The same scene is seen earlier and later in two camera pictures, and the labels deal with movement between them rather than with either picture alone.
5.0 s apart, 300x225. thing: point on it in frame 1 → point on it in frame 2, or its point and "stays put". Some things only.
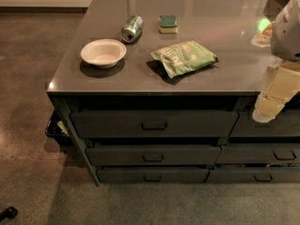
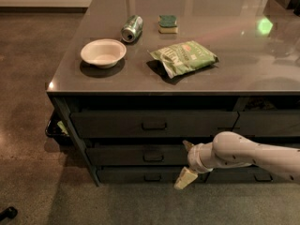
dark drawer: [253, 175] stays put
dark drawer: [157, 155] stays put
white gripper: [287, 33] → [194, 158]
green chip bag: [184, 56] stays put
